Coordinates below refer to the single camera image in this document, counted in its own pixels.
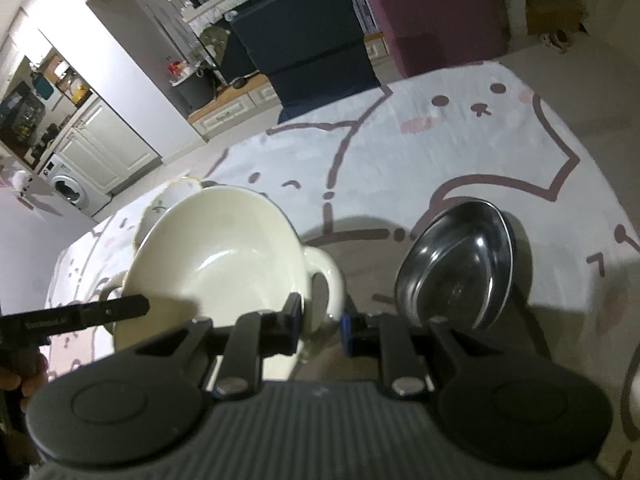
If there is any dark blue chair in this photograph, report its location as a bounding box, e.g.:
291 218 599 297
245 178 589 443
231 0 381 123

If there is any small round steel bowl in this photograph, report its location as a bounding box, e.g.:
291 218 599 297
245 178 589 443
394 199 517 332

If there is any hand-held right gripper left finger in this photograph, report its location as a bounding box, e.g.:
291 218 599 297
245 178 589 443
135 292 306 401

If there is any grey trash bin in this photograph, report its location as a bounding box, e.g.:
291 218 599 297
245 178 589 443
172 67 216 116

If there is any white kitchen base cabinet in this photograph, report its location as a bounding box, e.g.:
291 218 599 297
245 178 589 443
42 95 163 196

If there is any cream two-handled bowl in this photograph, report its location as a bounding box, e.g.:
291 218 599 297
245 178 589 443
99 186 346 381

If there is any person's left hand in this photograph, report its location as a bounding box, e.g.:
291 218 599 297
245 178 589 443
0 355 48 401

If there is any white yellow-flower scalloped bowl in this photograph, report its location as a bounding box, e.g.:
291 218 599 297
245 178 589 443
134 177 206 251

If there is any white washing machine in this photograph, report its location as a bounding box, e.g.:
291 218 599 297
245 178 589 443
42 152 111 218

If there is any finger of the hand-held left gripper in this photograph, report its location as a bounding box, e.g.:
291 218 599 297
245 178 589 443
80 295 151 326

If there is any pink animal print tablecloth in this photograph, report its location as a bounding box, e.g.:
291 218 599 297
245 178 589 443
42 60 640 480

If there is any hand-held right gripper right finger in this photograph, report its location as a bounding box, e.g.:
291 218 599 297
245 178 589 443
340 312 496 401

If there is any maroon chair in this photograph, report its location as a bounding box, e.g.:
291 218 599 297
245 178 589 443
360 0 511 78

